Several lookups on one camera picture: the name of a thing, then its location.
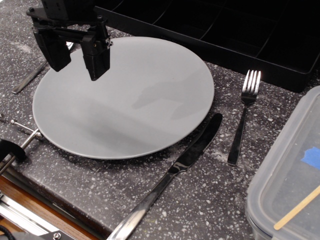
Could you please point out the silver metal spoon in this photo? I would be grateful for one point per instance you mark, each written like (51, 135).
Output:
(18, 88)

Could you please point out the metal screw clamp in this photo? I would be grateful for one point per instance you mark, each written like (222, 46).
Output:
(11, 151)

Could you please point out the blue tape piece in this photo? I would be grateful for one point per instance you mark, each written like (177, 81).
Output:
(312, 157)

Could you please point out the wooden stir stick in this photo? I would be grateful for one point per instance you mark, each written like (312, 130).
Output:
(297, 209)

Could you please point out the aluminium rail with bracket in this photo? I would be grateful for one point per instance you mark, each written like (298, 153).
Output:
(31, 225)

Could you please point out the black compartment tray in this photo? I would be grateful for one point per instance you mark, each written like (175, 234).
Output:
(280, 38)

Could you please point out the grey round plate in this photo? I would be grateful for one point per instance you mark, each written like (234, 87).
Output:
(155, 93)

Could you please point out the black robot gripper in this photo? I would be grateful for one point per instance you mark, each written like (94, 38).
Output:
(59, 21)

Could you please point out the silver table knife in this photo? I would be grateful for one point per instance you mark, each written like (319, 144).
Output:
(187, 158)

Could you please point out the silver metal fork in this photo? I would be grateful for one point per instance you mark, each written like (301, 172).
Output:
(248, 97)

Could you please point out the clear plastic lidded container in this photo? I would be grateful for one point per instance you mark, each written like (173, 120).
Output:
(283, 180)

